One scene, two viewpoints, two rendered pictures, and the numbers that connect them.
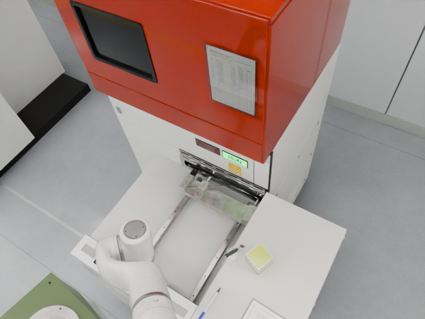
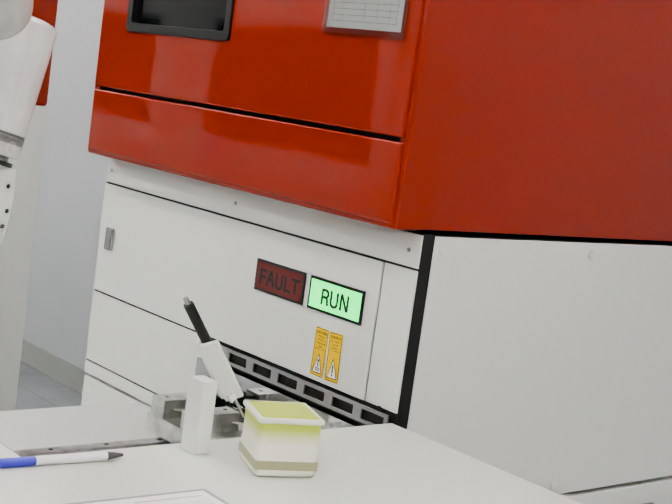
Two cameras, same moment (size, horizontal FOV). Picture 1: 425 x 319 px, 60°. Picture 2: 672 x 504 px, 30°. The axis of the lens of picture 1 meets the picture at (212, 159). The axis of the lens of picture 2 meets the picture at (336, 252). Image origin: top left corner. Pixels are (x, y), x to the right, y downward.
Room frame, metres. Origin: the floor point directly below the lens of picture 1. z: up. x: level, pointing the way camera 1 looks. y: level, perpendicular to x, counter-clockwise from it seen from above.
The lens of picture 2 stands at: (-0.88, -0.39, 1.39)
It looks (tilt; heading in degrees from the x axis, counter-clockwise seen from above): 7 degrees down; 10
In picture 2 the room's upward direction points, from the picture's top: 8 degrees clockwise
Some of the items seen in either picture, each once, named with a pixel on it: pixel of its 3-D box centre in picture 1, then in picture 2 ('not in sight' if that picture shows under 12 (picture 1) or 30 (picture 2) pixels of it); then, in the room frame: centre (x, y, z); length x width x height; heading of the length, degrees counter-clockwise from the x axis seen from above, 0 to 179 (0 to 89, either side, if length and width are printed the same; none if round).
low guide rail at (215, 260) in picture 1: (222, 250); not in sight; (0.57, 0.01, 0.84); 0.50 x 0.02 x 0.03; 142
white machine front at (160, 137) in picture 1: (186, 144); (229, 314); (1.00, 0.11, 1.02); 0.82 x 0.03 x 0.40; 52
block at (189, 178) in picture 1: (186, 182); (180, 404); (0.89, 0.13, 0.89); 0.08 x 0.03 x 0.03; 142
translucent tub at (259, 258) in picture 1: (259, 259); (279, 438); (0.45, -0.12, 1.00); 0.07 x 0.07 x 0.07; 30
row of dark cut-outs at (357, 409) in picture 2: (220, 169); (288, 381); (0.89, -0.03, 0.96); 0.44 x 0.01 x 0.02; 52
